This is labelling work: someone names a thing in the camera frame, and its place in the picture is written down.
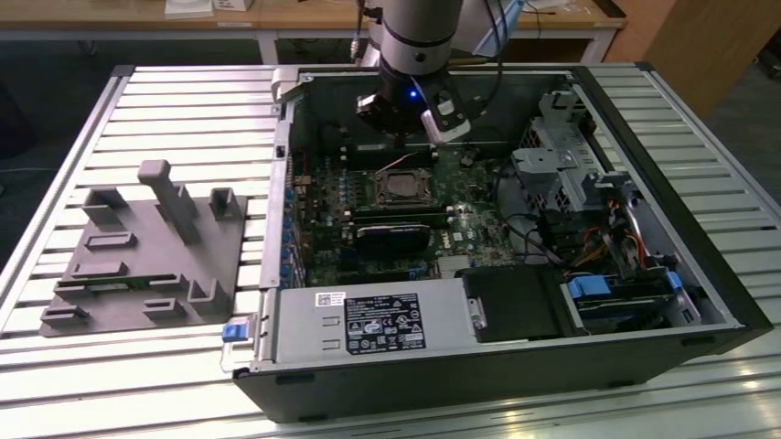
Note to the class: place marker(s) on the wooden cabinet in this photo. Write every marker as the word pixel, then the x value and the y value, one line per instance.
pixel 701 46

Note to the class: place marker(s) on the black RAM slot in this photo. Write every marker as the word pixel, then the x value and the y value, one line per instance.
pixel 396 219
pixel 396 211

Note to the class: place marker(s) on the CPU socket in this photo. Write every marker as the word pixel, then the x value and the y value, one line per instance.
pixel 403 206

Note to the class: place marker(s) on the thin metal locking lever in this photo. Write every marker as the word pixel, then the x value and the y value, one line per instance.
pixel 399 163

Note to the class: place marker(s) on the grey parts rack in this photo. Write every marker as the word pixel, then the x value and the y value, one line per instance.
pixel 152 256

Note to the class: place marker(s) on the black PC case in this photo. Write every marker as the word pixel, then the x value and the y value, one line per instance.
pixel 427 388

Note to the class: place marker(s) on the black graphics card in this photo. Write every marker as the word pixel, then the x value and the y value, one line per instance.
pixel 389 240

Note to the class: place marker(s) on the green motherboard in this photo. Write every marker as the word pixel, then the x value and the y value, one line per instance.
pixel 482 215

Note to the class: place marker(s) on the large white box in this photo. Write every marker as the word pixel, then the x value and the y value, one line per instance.
pixel 188 9

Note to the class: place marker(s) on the blue disk carrier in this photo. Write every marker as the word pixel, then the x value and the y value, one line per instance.
pixel 588 288

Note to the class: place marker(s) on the black plastic shroud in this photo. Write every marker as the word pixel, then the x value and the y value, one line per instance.
pixel 518 302

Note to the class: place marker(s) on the silver chipset heatsink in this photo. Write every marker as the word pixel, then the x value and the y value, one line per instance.
pixel 456 263

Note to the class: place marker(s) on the wooden desk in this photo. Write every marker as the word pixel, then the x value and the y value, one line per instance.
pixel 90 18

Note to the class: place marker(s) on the silver green CPU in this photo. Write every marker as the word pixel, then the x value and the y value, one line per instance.
pixel 403 185

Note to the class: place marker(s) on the small white box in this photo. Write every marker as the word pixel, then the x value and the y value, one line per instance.
pixel 235 4

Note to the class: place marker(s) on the blue case latch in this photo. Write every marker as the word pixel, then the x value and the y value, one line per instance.
pixel 236 332

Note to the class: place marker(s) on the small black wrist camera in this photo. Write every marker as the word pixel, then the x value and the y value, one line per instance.
pixel 367 106

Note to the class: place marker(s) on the green RAM stick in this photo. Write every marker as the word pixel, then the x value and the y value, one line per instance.
pixel 137 284

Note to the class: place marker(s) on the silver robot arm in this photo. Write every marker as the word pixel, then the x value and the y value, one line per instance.
pixel 415 32

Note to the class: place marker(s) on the grey power supply unit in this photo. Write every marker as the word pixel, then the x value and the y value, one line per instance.
pixel 304 329

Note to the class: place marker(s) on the grey metal drive cage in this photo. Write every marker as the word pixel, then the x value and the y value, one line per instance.
pixel 548 160

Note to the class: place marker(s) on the black chair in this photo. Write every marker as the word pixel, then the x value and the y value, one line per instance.
pixel 12 123

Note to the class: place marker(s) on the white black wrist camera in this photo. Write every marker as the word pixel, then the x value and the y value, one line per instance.
pixel 448 119

